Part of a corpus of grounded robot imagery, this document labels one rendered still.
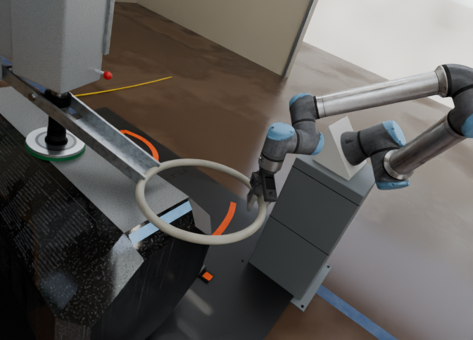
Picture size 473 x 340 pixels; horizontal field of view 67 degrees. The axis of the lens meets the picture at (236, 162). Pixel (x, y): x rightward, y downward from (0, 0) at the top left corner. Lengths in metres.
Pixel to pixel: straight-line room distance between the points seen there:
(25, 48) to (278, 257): 1.69
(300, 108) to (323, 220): 0.82
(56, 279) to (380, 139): 1.50
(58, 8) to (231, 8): 5.70
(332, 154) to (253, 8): 4.92
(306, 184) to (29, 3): 1.44
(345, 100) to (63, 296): 1.16
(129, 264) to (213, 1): 6.15
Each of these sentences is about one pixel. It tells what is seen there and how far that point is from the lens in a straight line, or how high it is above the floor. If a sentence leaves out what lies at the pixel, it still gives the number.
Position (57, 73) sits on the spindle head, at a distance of 1.33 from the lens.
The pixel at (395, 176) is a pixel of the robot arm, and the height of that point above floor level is 1.03.
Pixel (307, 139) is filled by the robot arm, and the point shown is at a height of 1.19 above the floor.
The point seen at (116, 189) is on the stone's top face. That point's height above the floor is 0.80.
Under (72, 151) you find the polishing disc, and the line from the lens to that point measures 1.56.
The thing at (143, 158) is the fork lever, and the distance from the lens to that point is 1.46.
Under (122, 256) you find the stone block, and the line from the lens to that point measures 1.29.
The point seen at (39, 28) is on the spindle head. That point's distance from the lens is 1.33.
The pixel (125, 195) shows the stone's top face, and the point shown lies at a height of 0.80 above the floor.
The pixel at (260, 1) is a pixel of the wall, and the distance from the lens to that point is 6.54.
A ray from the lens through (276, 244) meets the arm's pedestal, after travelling 2.23.
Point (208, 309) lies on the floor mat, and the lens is 2.12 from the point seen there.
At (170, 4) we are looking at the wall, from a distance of 7.72.
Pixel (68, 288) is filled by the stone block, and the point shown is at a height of 0.63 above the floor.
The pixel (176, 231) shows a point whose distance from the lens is 1.17.
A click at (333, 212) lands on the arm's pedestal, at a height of 0.68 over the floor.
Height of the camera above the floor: 1.71
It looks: 31 degrees down
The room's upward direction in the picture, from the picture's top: 20 degrees clockwise
